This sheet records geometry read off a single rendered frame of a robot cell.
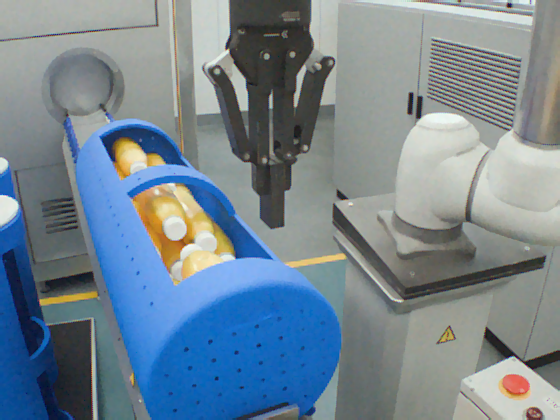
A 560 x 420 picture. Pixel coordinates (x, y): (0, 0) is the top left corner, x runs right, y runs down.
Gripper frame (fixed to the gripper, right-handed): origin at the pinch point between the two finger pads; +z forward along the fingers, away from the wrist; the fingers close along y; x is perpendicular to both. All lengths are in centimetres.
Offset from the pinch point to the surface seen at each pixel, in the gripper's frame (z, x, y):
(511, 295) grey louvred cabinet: 103, 78, 148
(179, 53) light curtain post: 5, 147, 30
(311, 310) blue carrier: 19.7, 4.6, 7.6
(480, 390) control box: 27.0, -12.3, 23.5
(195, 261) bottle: 17.9, 20.3, -3.1
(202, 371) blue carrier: 24.6, 4.6, -7.7
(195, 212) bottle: 22, 45, 4
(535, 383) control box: 27.0, -15.1, 31.0
